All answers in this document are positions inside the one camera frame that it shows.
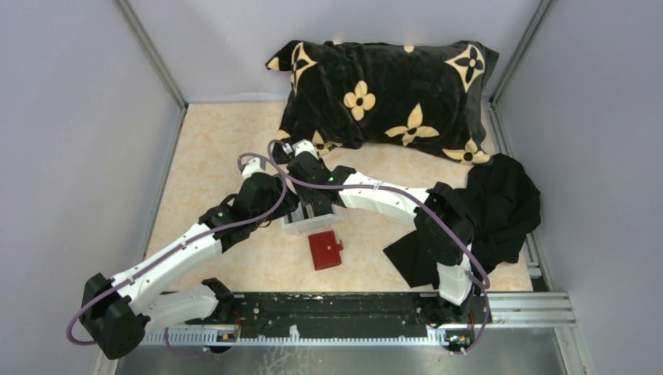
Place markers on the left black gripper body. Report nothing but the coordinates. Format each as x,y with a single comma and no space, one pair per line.
288,205

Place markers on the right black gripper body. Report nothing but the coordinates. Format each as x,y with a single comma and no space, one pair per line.
306,194

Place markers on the white plastic card box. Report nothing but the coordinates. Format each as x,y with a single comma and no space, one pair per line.
311,218

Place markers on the red card holder wallet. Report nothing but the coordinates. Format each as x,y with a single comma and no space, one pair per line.
325,249

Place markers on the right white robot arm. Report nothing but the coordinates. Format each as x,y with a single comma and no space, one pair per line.
436,252

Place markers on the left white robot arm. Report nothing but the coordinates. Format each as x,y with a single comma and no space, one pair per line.
119,311

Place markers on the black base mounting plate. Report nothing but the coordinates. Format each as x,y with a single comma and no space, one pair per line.
345,315

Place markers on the black pillow with yellow flowers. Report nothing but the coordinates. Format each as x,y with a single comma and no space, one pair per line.
348,94

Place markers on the black cloth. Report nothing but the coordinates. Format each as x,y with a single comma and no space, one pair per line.
506,206

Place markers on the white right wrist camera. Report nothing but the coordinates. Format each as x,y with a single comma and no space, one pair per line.
300,148

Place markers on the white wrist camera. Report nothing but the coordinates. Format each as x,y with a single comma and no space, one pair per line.
300,148
252,166

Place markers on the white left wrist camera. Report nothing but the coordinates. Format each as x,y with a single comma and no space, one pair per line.
252,166

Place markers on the white slotted cable duct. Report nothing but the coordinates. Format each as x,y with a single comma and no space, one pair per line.
211,337

